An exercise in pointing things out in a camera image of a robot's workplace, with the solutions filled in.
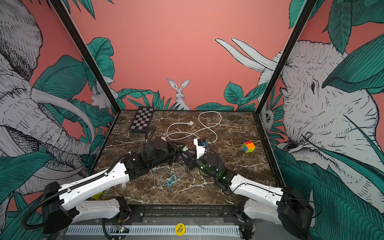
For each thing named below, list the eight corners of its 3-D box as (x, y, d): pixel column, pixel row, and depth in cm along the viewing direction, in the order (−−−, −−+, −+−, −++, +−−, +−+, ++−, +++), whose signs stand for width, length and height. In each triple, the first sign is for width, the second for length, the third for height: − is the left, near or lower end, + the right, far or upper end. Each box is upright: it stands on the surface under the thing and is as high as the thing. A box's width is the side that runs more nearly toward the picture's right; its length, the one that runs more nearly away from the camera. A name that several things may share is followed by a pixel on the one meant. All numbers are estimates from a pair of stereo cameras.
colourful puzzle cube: (244, 153, 100) (246, 148, 95) (242, 145, 104) (244, 140, 99) (253, 153, 100) (256, 148, 95) (251, 145, 104) (253, 140, 99)
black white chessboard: (129, 133, 108) (128, 130, 105) (138, 109, 124) (137, 106, 121) (147, 133, 108) (146, 130, 105) (153, 109, 124) (153, 106, 121)
